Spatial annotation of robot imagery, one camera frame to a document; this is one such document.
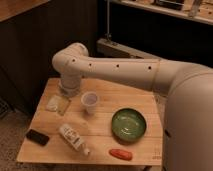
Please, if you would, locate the green ceramic bowl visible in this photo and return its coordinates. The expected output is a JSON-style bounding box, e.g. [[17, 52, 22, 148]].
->
[[111, 108, 147, 142]]

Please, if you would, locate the black rectangular eraser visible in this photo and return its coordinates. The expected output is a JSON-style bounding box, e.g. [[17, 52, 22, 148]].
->
[[26, 129, 49, 146]]

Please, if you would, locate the white lotion bottle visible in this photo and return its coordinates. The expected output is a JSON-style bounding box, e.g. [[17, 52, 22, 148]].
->
[[59, 124, 90, 156]]

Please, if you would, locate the translucent plastic cup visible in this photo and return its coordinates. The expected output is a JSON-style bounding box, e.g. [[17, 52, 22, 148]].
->
[[81, 91, 99, 115]]

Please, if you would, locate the red oblong object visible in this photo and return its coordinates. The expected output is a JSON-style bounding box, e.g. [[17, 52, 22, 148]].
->
[[109, 149, 133, 161]]

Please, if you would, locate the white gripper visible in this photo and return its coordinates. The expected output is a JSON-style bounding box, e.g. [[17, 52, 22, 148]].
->
[[57, 77, 81, 116]]

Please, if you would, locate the vertical metal pole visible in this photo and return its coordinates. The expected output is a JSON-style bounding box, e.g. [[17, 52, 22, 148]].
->
[[106, 0, 111, 41]]

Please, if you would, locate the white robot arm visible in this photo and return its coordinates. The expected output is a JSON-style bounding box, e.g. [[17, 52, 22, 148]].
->
[[52, 43, 213, 171]]

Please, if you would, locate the wooden table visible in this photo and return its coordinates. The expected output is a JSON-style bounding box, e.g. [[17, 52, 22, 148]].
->
[[17, 78, 163, 166]]

